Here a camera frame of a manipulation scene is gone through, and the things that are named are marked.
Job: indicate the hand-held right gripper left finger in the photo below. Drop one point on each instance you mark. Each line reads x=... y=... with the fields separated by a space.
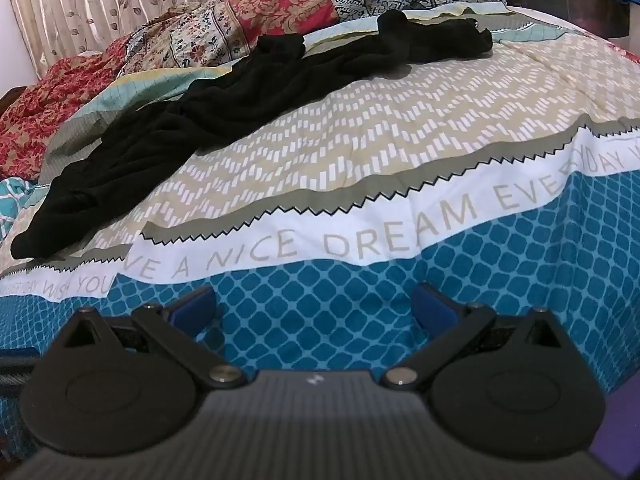
x=194 y=306

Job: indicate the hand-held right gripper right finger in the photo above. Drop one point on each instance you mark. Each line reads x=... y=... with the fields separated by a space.
x=431 y=306

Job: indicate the black pants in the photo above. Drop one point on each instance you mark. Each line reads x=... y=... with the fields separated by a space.
x=150 y=135

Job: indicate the teal white patterned pillow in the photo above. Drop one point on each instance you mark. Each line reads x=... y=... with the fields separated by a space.
x=17 y=205

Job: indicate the patterned bedspread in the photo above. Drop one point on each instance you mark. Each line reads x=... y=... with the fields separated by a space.
x=360 y=110

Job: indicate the purple clothing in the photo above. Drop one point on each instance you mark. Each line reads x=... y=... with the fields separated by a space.
x=617 y=440

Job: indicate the carved wooden headboard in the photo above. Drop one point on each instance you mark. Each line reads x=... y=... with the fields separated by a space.
x=10 y=100

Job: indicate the patchwork floral quilt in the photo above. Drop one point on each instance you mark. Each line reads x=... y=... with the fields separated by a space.
x=280 y=2

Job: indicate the leaf print curtain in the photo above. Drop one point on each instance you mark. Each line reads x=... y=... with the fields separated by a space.
x=100 y=0

